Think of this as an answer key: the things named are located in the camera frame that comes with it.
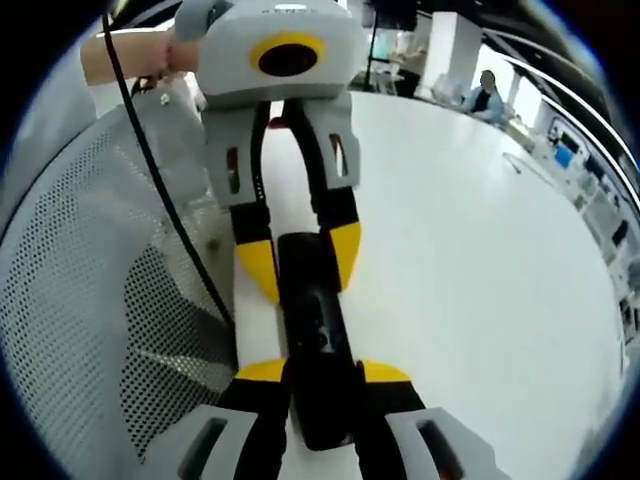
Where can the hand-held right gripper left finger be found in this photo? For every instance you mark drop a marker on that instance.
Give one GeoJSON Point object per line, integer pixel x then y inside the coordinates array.
{"type": "Point", "coordinates": [235, 440]}

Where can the white pillar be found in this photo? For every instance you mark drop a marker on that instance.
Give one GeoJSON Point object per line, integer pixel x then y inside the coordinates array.
{"type": "Point", "coordinates": [452, 45]}

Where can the row of office desks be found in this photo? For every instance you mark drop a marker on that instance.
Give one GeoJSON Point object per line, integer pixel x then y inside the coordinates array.
{"type": "Point", "coordinates": [600, 215]}

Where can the black display on stand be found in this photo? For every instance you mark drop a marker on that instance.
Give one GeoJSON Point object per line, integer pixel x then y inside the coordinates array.
{"type": "Point", "coordinates": [390, 12]}

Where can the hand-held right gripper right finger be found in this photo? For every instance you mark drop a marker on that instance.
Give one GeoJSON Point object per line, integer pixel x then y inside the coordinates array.
{"type": "Point", "coordinates": [400, 435]}

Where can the blue container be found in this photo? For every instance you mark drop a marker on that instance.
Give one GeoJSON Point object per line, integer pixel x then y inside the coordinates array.
{"type": "Point", "coordinates": [565, 156]}

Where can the person's left hand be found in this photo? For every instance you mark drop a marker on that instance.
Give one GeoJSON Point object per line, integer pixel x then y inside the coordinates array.
{"type": "Point", "coordinates": [182, 56]}

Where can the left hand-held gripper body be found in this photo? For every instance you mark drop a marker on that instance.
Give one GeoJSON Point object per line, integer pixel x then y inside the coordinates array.
{"type": "Point", "coordinates": [230, 75]}

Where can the grey mesh office chair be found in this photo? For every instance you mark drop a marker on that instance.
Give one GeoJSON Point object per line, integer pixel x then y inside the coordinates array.
{"type": "Point", "coordinates": [75, 300]}

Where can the black remote control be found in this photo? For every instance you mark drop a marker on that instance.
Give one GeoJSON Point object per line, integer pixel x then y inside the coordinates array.
{"type": "Point", "coordinates": [315, 320]}

